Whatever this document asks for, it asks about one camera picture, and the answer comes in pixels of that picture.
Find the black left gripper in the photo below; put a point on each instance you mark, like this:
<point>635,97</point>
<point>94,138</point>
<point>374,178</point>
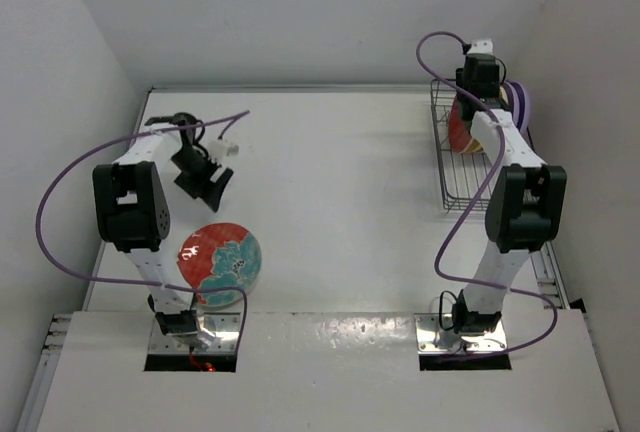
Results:
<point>212,195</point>

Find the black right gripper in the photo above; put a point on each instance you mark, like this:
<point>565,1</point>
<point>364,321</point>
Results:
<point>461,75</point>

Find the red teal floral plate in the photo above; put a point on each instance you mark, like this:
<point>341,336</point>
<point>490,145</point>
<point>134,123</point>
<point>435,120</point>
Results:
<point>459,138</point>
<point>220,255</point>

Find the cream plate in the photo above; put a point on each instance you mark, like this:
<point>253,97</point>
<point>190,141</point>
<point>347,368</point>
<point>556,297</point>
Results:
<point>504,97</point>

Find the lavender plate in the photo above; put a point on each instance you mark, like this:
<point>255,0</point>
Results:
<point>525,107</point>
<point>514,99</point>

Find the orange plate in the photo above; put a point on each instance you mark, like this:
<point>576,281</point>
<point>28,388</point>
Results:
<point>473,146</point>

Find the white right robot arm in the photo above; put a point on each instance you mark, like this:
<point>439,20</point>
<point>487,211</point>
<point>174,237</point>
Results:
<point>525,207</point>

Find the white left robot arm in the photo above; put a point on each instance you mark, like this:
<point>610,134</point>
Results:
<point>133,214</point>

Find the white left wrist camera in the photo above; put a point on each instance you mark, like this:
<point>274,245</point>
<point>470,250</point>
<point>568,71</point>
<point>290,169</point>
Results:
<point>219,149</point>

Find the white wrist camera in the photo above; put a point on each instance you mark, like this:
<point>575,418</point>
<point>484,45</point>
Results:
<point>219,149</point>
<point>480,47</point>

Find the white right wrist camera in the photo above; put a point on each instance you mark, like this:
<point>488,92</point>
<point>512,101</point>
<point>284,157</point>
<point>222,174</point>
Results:
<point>480,47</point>

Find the grey wire dish rack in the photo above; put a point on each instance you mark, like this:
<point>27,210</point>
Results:
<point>460,174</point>

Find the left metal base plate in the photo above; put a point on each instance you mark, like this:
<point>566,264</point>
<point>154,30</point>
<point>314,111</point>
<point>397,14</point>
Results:
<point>215,334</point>

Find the metal base plate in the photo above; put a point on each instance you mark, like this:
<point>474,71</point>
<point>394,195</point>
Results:
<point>433,340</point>
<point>215,334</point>

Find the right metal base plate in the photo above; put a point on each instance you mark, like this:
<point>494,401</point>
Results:
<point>433,340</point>

